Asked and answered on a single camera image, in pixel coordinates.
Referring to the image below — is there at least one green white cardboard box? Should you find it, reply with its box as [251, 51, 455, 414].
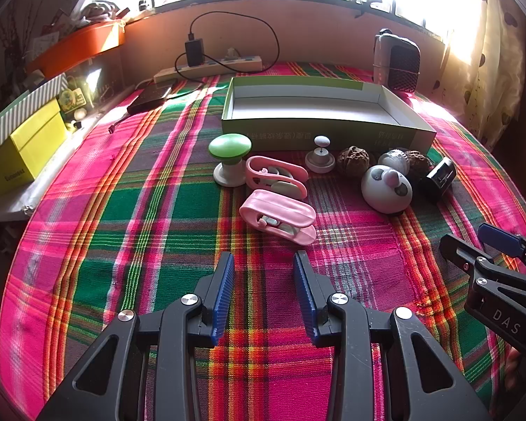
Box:
[221, 76, 438, 155]

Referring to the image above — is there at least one white knob massager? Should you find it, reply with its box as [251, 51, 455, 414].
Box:
[305, 136, 336, 174]

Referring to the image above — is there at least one small green printed box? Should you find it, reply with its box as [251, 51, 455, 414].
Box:
[58, 87, 89, 112]

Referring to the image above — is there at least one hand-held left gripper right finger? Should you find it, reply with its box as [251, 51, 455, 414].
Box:
[293, 251, 494, 421]

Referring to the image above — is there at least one pink plastic clip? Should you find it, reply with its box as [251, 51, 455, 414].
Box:
[239, 189, 317, 246]
[245, 155, 310, 199]

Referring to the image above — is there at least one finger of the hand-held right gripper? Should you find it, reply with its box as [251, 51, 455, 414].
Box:
[479, 223, 526, 279]
[439, 233, 526, 294]

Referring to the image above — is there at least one grey portable heater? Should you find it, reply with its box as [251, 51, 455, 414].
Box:
[372, 28, 422, 94]

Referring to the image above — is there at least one black charger adapter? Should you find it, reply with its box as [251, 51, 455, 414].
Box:
[184, 39, 205, 67]

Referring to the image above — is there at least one dried twig bouquet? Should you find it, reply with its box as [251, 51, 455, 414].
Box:
[0, 0, 49, 66]

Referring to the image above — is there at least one green white striped box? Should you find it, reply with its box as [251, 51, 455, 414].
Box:
[0, 74, 68, 150]

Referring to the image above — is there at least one black charging cable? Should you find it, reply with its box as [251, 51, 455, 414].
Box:
[175, 12, 280, 83]

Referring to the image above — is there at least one white round jar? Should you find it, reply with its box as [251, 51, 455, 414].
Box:
[378, 149, 410, 174]

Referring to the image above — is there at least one pink green plaid tablecloth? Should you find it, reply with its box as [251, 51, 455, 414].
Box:
[0, 61, 526, 421]

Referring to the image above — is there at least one green mushroom-shaped massager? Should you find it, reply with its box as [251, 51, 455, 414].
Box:
[208, 134, 252, 187]

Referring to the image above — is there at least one yellow box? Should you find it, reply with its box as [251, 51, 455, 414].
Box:
[0, 99, 68, 198]

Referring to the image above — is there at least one cream patterned curtain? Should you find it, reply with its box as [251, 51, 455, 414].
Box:
[434, 0, 526, 150]

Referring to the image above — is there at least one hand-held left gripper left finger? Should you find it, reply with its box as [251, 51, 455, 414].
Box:
[35, 252, 236, 421]

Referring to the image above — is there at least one person's right hand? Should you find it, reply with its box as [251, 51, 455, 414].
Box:
[506, 346, 526, 397]

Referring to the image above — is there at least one black rectangular device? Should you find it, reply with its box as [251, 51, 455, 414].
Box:
[422, 157, 457, 203]

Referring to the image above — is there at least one brown walnut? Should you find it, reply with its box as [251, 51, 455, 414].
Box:
[405, 149, 434, 180]
[337, 146, 371, 178]

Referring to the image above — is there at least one white round panda gadget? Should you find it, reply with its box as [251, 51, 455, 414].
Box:
[360, 164, 413, 215]

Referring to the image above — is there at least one crumpled white plastic bag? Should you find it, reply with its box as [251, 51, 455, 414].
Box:
[68, 0, 132, 25]

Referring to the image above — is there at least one orange planter box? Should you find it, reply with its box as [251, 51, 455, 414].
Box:
[26, 22, 126, 80]

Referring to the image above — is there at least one white power strip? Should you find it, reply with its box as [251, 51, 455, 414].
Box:
[153, 55, 263, 83]

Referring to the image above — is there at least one black phone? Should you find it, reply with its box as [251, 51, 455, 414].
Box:
[127, 80, 178, 115]

